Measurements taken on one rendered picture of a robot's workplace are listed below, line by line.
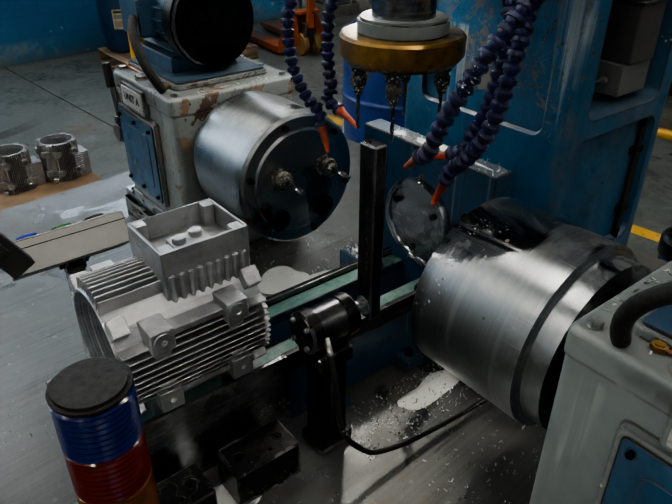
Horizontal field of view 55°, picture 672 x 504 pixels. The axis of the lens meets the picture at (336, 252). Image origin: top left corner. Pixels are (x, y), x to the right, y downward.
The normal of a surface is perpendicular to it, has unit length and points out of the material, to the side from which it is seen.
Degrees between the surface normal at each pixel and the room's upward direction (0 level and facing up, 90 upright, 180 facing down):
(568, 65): 90
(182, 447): 90
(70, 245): 58
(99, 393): 0
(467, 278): 50
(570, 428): 90
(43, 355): 0
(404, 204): 90
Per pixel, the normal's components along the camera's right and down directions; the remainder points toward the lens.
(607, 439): -0.79, 0.31
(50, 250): 0.52, -0.11
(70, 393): 0.00, -0.86
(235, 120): -0.46, -0.51
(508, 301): -0.61, -0.30
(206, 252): 0.61, 0.40
